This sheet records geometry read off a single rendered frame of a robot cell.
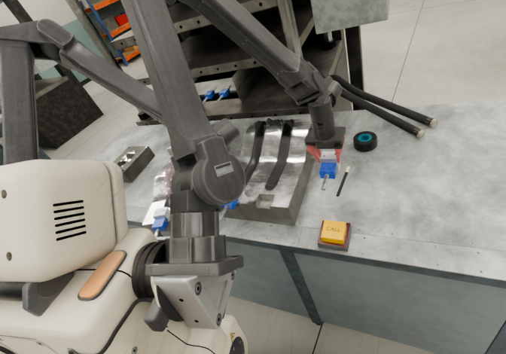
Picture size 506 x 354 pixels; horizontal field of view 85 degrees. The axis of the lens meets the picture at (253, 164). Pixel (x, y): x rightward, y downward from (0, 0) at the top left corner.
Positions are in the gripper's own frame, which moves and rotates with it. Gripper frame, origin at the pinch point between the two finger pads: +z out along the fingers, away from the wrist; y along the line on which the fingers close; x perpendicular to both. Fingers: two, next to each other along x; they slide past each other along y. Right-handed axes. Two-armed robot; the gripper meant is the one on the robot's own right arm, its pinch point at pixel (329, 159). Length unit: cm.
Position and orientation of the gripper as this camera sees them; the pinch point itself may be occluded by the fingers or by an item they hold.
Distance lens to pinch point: 84.0
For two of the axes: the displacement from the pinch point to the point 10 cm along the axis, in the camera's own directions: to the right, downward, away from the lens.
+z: 2.9, 7.5, 5.9
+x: -3.6, 6.6, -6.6
